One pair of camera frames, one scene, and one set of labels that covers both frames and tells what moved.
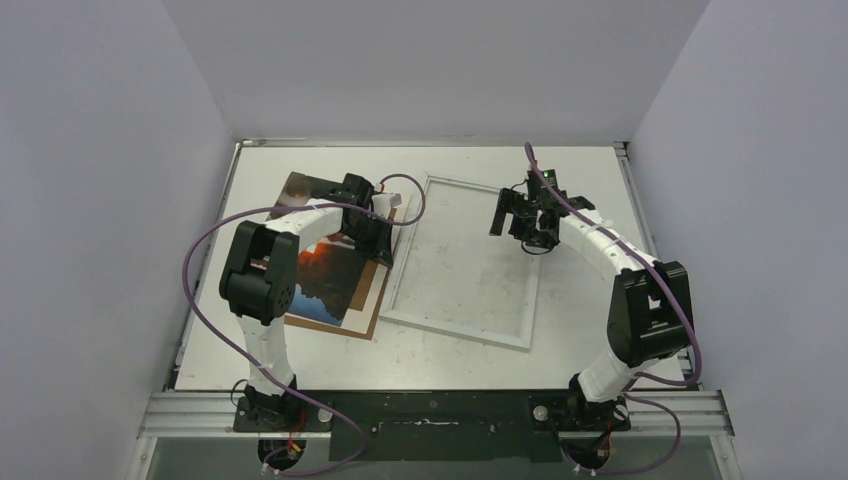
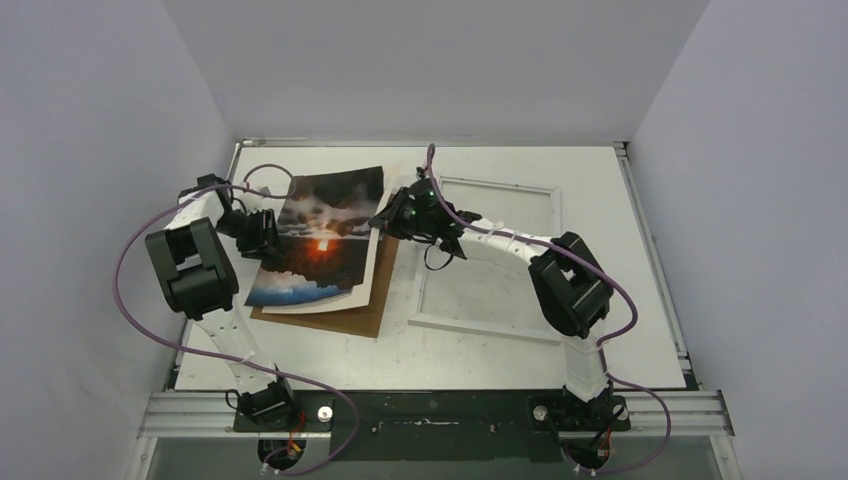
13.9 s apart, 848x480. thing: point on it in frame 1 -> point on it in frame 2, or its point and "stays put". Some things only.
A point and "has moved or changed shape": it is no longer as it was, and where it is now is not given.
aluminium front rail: [177, 413] stays put
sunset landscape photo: [327, 267] has moved or changed shape
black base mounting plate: [440, 425] stays put
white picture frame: [387, 313] -> [416, 315]
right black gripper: [520, 213] -> [397, 213]
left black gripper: [381, 249] -> [266, 241]
